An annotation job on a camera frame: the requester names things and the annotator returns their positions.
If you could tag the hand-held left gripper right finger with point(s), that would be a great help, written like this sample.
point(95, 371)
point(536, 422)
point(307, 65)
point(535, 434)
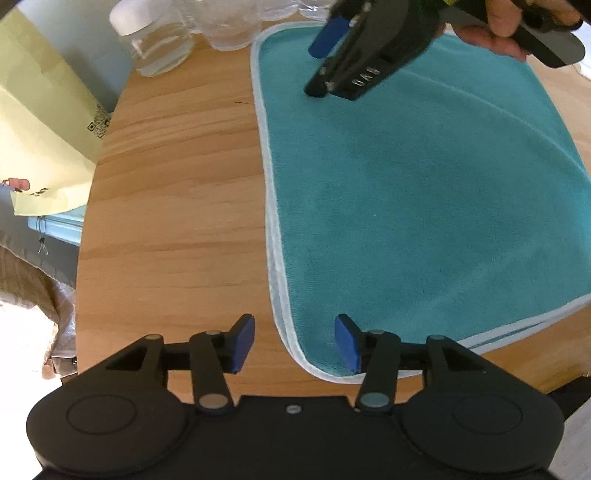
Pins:
point(347, 344)

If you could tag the teal towel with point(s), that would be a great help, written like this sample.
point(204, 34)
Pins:
point(415, 184)

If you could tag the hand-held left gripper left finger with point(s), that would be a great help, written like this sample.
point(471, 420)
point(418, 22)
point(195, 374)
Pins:
point(244, 341)

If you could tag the person's right hand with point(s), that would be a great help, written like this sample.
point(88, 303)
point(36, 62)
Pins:
point(501, 18)

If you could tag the light blue box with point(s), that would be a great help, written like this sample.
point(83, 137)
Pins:
point(64, 226)

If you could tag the yellow paper bag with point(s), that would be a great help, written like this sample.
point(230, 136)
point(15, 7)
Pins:
point(41, 138)

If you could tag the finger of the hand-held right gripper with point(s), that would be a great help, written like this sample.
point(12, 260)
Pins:
point(328, 37)
point(318, 85)

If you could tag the brown cardboard box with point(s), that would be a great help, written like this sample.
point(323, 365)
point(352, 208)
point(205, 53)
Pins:
point(27, 277)

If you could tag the short clear bottle white cap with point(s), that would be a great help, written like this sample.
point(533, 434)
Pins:
point(152, 41)

